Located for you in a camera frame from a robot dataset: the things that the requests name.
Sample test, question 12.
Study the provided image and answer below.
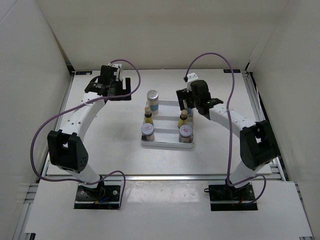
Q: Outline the tall white shaker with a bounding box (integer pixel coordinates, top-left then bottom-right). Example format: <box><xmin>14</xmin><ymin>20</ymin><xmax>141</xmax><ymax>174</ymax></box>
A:
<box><xmin>186</xmin><ymin>108</ymin><xmax>193</xmax><ymax>118</ymax></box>
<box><xmin>146</xmin><ymin>90</ymin><xmax>159</xmax><ymax>115</ymax></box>

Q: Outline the yellow label bottle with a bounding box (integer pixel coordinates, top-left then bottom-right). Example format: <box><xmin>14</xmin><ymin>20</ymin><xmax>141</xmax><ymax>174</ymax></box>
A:
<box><xmin>144</xmin><ymin>106</ymin><xmax>154</xmax><ymax>125</ymax></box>
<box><xmin>177</xmin><ymin>109</ymin><xmax>188</xmax><ymax>128</ymax></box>

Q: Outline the short spice jar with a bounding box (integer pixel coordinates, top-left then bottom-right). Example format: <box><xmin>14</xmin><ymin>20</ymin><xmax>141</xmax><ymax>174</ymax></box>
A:
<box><xmin>141</xmin><ymin>123</ymin><xmax>155</xmax><ymax>142</ymax></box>
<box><xmin>178</xmin><ymin>124</ymin><xmax>193</xmax><ymax>144</ymax></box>

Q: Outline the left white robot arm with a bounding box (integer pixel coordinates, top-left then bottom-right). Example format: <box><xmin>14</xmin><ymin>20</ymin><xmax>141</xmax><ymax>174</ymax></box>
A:
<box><xmin>47</xmin><ymin>64</ymin><xmax>131</xmax><ymax>200</ymax></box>

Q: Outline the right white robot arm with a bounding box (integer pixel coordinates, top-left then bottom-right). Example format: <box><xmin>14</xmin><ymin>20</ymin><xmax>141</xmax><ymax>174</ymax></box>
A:
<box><xmin>176</xmin><ymin>78</ymin><xmax>280</xmax><ymax>200</ymax></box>

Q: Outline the white divided organizer tray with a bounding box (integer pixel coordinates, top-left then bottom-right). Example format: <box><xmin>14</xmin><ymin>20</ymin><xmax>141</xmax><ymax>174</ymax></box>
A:
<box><xmin>141</xmin><ymin>100</ymin><xmax>195</xmax><ymax>149</ymax></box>

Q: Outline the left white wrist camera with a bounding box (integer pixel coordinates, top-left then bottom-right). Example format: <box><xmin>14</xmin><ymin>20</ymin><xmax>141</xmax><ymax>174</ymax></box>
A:
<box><xmin>108</xmin><ymin>62</ymin><xmax>123</xmax><ymax>81</ymax></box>

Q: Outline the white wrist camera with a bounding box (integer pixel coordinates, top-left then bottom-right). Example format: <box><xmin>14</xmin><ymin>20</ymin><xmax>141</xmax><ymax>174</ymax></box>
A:
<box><xmin>108</xmin><ymin>62</ymin><xmax>123</xmax><ymax>81</ymax></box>
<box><xmin>183</xmin><ymin>72</ymin><xmax>199</xmax><ymax>91</ymax></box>

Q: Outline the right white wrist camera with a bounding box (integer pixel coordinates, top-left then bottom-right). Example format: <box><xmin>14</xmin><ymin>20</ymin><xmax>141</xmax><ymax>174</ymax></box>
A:
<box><xmin>183</xmin><ymin>72</ymin><xmax>199</xmax><ymax>91</ymax></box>

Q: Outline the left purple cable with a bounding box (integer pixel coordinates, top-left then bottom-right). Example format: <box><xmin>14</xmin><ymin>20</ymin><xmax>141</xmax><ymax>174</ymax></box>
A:
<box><xmin>29</xmin><ymin>58</ymin><xmax>142</xmax><ymax>210</ymax></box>

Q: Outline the purple cable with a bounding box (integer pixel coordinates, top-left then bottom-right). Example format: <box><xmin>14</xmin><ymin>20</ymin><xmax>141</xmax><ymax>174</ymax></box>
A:
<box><xmin>183</xmin><ymin>52</ymin><xmax>267</xmax><ymax>205</ymax></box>
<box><xmin>29</xmin><ymin>58</ymin><xmax>142</xmax><ymax>210</ymax></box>

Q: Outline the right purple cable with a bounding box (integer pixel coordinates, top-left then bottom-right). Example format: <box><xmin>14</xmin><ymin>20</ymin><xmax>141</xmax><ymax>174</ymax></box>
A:
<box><xmin>183</xmin><ymin>52</ymin><xmax>267</xmax><ymax>205</ymax></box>

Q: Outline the aluminium front rail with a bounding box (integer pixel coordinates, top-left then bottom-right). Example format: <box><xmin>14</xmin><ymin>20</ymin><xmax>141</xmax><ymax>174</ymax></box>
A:
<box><xmin>46</xmin><ymin>173</ymin><xmax>226</xmax><ymax>181</ymax></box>

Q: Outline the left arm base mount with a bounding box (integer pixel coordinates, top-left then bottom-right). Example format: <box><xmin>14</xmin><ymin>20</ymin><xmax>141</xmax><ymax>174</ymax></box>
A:
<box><xmin>73</xmin><ymin>183</ymin><xmax>122</xmax><ymax>210</ymax></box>

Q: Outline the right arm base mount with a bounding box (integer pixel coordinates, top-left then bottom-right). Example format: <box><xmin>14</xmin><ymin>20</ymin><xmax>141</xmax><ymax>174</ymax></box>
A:
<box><xmin>203</xmin><ymin>183</ymin><xmax>258</xmax><ymax>212</ymax></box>

